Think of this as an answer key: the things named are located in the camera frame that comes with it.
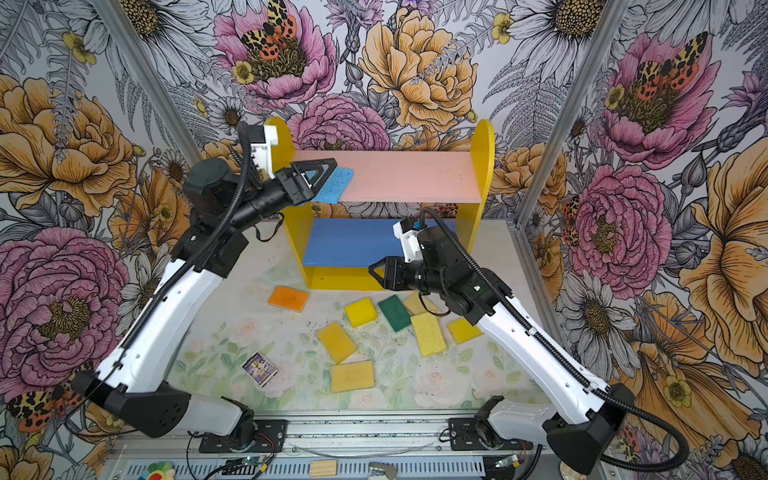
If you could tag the yellow wooden shelf unit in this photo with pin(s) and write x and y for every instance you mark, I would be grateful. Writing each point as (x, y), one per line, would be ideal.
(335, 254)

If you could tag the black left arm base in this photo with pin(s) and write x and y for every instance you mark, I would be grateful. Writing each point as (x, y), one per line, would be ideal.
(262, 436)

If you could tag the yellow sponge green backing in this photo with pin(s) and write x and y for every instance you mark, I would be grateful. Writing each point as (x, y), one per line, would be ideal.
(352, 376)

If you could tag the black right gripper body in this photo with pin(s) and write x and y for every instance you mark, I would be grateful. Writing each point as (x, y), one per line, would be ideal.
(416, 276)

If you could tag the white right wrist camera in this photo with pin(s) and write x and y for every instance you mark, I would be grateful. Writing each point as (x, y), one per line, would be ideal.
(406, 231)

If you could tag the dark green sponge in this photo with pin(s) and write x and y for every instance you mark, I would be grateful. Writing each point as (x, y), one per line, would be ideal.
(395, 313)

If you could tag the aluminium front rail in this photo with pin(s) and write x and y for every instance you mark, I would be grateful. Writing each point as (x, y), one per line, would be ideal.
(399, 432)

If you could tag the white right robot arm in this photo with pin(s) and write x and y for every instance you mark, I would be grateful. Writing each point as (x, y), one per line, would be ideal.
(587, 412)

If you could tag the tan yellow sponge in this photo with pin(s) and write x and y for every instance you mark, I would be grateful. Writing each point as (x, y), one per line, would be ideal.
(416, 305)

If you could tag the orange sponge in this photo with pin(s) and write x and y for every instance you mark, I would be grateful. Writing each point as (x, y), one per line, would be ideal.
(288, 298)

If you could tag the aluminium corner post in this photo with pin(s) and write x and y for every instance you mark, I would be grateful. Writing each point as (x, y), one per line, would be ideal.
(131, 46)
(598, 49)

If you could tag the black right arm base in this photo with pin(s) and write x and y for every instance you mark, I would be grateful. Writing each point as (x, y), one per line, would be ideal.
(466, 434)

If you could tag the purple playing card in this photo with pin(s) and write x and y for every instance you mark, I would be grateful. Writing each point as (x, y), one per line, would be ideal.
(259, 369)

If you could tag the colourful toy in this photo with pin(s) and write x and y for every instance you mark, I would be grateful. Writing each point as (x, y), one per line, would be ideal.
(163, 470)

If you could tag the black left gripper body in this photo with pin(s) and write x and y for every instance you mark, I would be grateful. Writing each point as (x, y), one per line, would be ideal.
(267, 198)

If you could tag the aluminium corner post right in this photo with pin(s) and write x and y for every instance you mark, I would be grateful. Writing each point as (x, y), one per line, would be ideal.
(598, 49)

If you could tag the small yellow sponge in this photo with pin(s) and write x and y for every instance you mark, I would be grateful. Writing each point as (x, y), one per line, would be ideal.
(462, 331)

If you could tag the aluminium corner post left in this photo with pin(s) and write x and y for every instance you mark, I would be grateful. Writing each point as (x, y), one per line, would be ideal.
(131, 46)

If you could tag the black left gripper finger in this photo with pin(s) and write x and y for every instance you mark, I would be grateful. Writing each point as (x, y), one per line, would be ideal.
(308, 187)
(315, 169)

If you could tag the bright yellow sponge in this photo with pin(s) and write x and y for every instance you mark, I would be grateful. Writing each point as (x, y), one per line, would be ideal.
(361, 312)

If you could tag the small wooden block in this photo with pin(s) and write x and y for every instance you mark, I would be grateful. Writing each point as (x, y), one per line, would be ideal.
(323, 468)

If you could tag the rounded yellow sponge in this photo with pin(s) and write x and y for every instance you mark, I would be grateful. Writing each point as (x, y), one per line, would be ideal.
(337, 342)

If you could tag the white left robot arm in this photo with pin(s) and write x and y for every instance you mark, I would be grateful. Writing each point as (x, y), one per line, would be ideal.
(130, 383)

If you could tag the round beige object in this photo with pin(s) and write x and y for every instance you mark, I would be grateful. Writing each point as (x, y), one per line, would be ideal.
(568, 473)

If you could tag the textured yellow sponge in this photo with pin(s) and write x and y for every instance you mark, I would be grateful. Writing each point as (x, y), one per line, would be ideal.
(428, 334)

